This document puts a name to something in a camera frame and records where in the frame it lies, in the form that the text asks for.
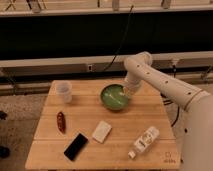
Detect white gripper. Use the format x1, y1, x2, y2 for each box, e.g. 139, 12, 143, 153
123, 78, 141, 100

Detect green ceramic bowl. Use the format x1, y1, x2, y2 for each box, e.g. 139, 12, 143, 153
100, 84, 129, 111

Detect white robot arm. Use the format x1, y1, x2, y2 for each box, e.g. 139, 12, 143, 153
124, 52, 213, 171

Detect clear plastic bottle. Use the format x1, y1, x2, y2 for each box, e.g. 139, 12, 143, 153
128, 126, 160, 159

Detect wooden table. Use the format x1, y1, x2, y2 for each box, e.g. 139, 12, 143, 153
25, 79, 180, 171

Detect clear plastic cup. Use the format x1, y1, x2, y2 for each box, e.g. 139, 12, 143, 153
55, 81, 72, 103

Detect black smartphone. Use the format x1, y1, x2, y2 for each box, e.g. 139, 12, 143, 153
64, 133, 88, 161

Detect black hanging cable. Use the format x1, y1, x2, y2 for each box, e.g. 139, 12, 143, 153
101, 3, 135, 72

